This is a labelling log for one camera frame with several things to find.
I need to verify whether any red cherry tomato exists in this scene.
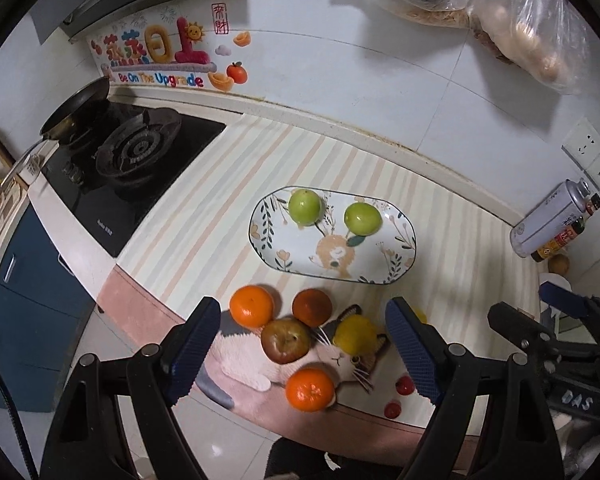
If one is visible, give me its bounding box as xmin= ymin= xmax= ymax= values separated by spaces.
xmin=394 ymin=375 xmax=415 ymax=396
xmin=384 ymin=400 xmax=402 ymax=419

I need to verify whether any yellow lemon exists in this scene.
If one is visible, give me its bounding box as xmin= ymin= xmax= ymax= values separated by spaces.
xmin=332 ymin=314 xmax=386 ymax=356

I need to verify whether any small orange tangerine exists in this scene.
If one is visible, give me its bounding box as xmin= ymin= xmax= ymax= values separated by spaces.
xmin=230 ymin=285 xmax=275 ymax=330

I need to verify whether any brown bruised apple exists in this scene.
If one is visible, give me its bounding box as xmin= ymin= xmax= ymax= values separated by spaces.
xmin=260 ymin=318 xmax=312 ymax=364

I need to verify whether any dark orange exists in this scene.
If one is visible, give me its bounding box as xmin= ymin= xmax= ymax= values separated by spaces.
xmin=291 ymin=288 xmax=332 ymax=328

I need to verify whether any brown round fruit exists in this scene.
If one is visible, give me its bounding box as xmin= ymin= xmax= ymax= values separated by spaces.
xmin=547 ymin=254 xmax=570 ymax=276

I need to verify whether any silver gas canister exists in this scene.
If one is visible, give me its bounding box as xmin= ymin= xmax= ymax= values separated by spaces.
xmin=509 ymin=179 xmax=591 ymax=258

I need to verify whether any dark sauce bottle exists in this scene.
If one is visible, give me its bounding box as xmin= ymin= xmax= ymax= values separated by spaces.
xmin=531 ymin=193 xmax=600 ymax=262

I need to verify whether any blue cabinet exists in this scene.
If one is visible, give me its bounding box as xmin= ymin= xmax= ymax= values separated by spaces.
xmin=0 ymin=207 xmax=95 ymax=413

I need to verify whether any oval floral ceramic plate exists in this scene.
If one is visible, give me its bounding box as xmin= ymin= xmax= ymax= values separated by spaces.
xmin=249 ymin=186 xmax=417 ymax=285

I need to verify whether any right green apple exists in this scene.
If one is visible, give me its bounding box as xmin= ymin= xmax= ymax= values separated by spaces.
xmin=343 ymin=202 xmax=382 ymax=236

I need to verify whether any green apple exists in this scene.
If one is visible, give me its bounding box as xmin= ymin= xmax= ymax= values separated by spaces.
xmin=288 ymin=188 xmax=323 ymax=226
xmin=343 ymin=202 xmax=382 ymax=236

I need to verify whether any striped cat print mat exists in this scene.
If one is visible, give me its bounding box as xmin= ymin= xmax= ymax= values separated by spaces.
xmin=97 ymin=116 xmax=540 ymax=463

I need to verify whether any black gas stove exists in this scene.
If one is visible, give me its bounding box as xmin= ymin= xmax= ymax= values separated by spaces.
xmin=42 ymin=100 xmax=226 ymax=257

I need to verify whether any left green apple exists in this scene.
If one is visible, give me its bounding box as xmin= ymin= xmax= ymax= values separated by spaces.
xmin=288 ymin=188 xmax=323 ymax=226

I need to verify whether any black frying pan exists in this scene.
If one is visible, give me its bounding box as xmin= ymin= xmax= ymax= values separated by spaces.
xmin=0 ymin=76 xmax=110 ymax=192

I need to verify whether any clear plastic bag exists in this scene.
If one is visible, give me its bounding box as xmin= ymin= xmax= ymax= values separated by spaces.
xmin=367 ymin=0 xmax=590 ymax=94

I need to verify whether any white wall socket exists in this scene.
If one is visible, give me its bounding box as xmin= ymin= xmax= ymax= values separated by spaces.
xmin=562 ymin=117 xmax=600 ymax=191

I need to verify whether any colourful wall sticker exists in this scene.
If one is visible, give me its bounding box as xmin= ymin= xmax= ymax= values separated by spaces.
xmin=87 ymin=0 xmax=253 ymax=93

